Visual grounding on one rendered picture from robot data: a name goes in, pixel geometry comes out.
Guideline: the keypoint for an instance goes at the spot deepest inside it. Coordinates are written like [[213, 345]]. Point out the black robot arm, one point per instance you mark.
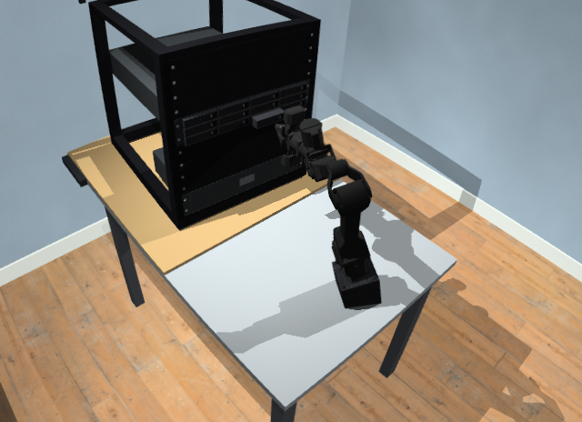
[[349, 200]]

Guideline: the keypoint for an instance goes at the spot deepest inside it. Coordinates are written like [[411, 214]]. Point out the tan wooden board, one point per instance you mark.
[[144, 219]]

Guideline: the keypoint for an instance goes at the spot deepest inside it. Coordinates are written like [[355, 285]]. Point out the black rack frame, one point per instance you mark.
[[212, 175]]

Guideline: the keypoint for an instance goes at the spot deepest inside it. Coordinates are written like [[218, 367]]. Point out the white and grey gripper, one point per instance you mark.
[[291, 136]]

